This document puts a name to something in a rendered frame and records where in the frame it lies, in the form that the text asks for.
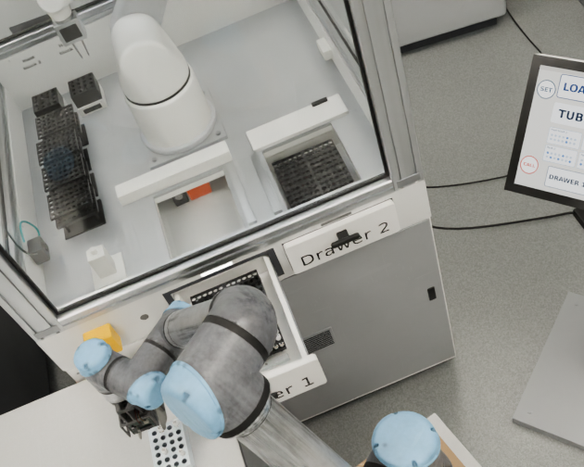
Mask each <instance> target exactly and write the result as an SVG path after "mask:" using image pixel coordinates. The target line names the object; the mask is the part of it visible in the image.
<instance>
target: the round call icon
mask: <svg viewBox="0 0 584 467"><path fill-rule="evenodd" d="M539 165H540V158H539V157H535V156H531V155H527V154H523V153H522V155H521V159H520V163H519V168H518V172H521V173H524V174H528V175H532V176H537V174H538V170H539Z"/></svg>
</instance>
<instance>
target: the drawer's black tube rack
mask: <svg viewBox="0 0 584 467"><path fill-rule="evenodd" d="M255 272H256V273H257V274H256V275H253V273H255ZM249 275H251V277H249V278H248V276H249ZM244 277H247V278H246V279H245V280H242V279H243V278H244ZM237 280H241V281H240V282H238V281H237ZM232 282H235V284H232ZM228 284H230V285H229V286H227V285H228ZM238 284H243V285H249V286H253V287H255V288H257V289H259V290H260V291H261V292H262V293H263V294H264V295H265V296H267V294H266V291H265V289H264V286H263V283H262V281H261V278H260V277H259V275H258V272H257V270H254V271H250V272H248V273H246V274H243V275H241V276H238V277H236V278H234V279H232V280H230V281H227V282H225V283H223V284H219V285H217V286H214V287H212V288H210V289H208V290H206V291H203V292H201V293H199V294H196V295H194V296H191V297H190V299H191V302H192V306H194V305H196V304H199V303H201V302H204V301H207V300H210V299H213V298H214V296H215V295H216V294H217V293H218V292H220V291H221V290H222V289H224V288H227V287H230V286H234V285H238ZM220 287H222V289H221V290H220V289H219V288H220ZM215 289H217V291H216V292H213V291H214V290H215ZM209 292H212V293H211V294H209ZM204 294H207V295H206V296H205V297H203V295H204ZM199 296H201V298H198V297H199ZM193 298H195V299H196V300H195V301H192V299H193ZM277 329H278V331H279V333H278V334H281V331H280V328H279V326H278V323H277ZM281 335H282V334H281ZM282 338H283V336H282ZM283 341H284V338H283ZM277 345H278V348H277V349H275V348H273V350H272V351H271V353H270V355H269V356H271V355H273V354H275V353H278V352H280V351H283V350H285V349H286V343H285V341H284V345H283V346H282V347H280V345H279V344H277Z"/></svg>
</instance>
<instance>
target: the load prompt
mask: <svg viewBox="0 0 584 467"><path fill-rule="evenodd" d="M556 97H558V98H563V99H567V100H573V101H578V102H582V103H584V77H578V76H574V75H568V74H563V73H561V78H560V81H559V85H558V90H557V94H556Z"/></svg>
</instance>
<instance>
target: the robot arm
mask: <svg viewBox="0 0 584 467"><path fill-rule="evenodd" d="M276 336H277V317H276V313H275V310H274V307H273V304H272V302H271V301H270V299H269V298H268V297H267V296H265V295H264V294H263V293H262V292H261V291H260V290H259V289H257V288H255V287H253V286H249V285H243V284H238V285H234V286H230V287H227V288H224V289H223V290H221V291H220V292H218V293H217V294H216V295H215V296H214V298H213V299H210V300H207V301H204V302H201V303H199V304H196V305H194V306H191V305H190V304H188V303H186V302H184V301H180V300H175V301H173V302H172V303H171V304H170V305H169V307H168V308H167V309H165V310H164V312H163V313H162V316H161V318H160V319H159V321H158V322H157V324H156V325H155V326H154V328H153V329H152V331H151V332H150V333H149V335H148V336H147V338H146V340H145V341H144V342H143V344H142V345H141V346H140V347H139V349H138V350H137V351H136V353H135V354H134V355H133V357H132V358H131V359H130V358H128V357H126V356H123V355H122V354H120V353H118V352H116V351H114V350H113V349H112V348H111V346H110V345H109V344H107V343H106V342H105V341H104V340H102V339H100V338H91V339H88V340H86V341H84V342H83V343H81V344H80V345H79V346H78V347H77V349H76V351H75V353H74V357H73V361H74V365H75V367H76V368H77V369H78V370H79V372H80V374H81V375H82V376H84V377H85V379H86V380H87V381H88V382H89V383H90V384H91V385H92V386H93V387H94V388H95V389H96V390H97V392H98V393H99V394H100V395H101V396H102V397H103V398H104V399H105V400H106V401H108V402H109V403H110V404H112V405H114V406H115V409H116V412H117V414H118V416H119V422H120V428H121V429H122V430H123V432H124V433H125V434H126V435H127V436H128V437H131V433H130V431H131V432H132V433H133V434H134V435H135V434H137V435H138V437H139V439H142V432H144V431H145V430H150V428H153V427H155V426H159V424H160V425H161V427H162V429H163V430H166V422H167V413H166V409H165V405H164V402H165V404H166V405H167V407H168V408H169V409H170V411H171V412H172V413H173V414H174V415H175V416H176V417H177V418H178V419H179V420H180V421H181V422H182V423H184V424H185V425H186V426H189V427H190V428H191V429H192V430H193V431H194V432H195V433H197V434H199V435H201V436H203V437H205V438H207V439H216V438H217V437H220V438H222V439H232V438H237V439H238V440H239V441H240V442H242V443H243V444H244V445H245V446H246V447H248V448H249V449H250V450H251V451H253V452H254V453H255V454H256V455H257V456H259V457H260V458H261V459H262V460H263V461H265V462H266V463H267V464H269V465H270V466H271V467H351V466H350V465H349V464H348V463H347V462H346V461H344V460H343V459H342V458H341V457H340V456H339V455H338V454H337V453H335V452H334V451H333V450H332V449H331V448H330V447H329V446H327V445H326V444H325V443H324V442H323V440H322V439H320V438H319V437H318V436H317V435H316V434H315V433H314V432H312V431H311V430H310V429H309V428H308V427H307V426H306V425H305V424H303V423H302V422H301V421H300V420H299V419H298V418H297V417H295V416H294V415H293V414H292V413H291V412H290V411H289V410H287V409H286V408H285V407H284V406H283V405H282V404H281V403H279V402H278V401H277V400H276V399H275V398H274V397H273V396H271V384H270V382H269V380H268V379H267V378H266V377H265V376H264V375H263V374H262V373H260V369H261V367H262V366H263V364H264V362H265V361H266V360H267V358H268V357H269V355H270V353H271V351H272V350H273V346H274V343H275V340H276ZM166 375H167V376H166ZM124 426H126V429H127V431H126V430H125V429H124V428H123V427H124ZM363 467H453V466H452V464H451V461H450V459H449V458H448V456H447V455H446V454H445V453H444V452H443V451H442V450H441V449H440V439H439V436H438V433H437V431H436V429H435V427H434V426H433V424H432V423H431V422H430V421H429V420H428V419H427V418H425V417H424V416H422V415H420V414H418V413H415V412H412V411H398V412H394V413H391V414H389V415H388V416H386V417H384V418H383V419H382V420H381V421H380V422H379V423H378V424H377V426H376V427H375V429H374V432H373V436H372V451H371V453H370V455H369V456H368V458H367V460H366V462H365V464H364V465H363Z"/></svg>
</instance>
